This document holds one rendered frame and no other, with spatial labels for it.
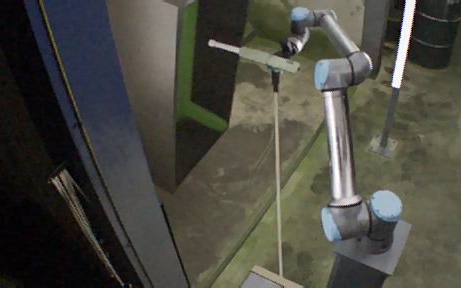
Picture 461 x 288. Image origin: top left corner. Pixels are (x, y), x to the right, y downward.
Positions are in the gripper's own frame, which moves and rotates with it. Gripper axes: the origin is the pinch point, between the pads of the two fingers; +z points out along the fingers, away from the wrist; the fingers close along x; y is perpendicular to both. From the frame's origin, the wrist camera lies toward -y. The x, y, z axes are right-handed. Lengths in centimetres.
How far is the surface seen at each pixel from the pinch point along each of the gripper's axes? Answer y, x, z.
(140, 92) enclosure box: -7, 42, 47
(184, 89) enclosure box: 48, 66, -9
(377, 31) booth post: 71, -22, -165
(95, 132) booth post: -67, -9, 107
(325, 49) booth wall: 108, 24, -164
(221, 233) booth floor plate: 104, 15, 43
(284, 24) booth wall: 95, 68, -167
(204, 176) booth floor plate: 108, 49, 8
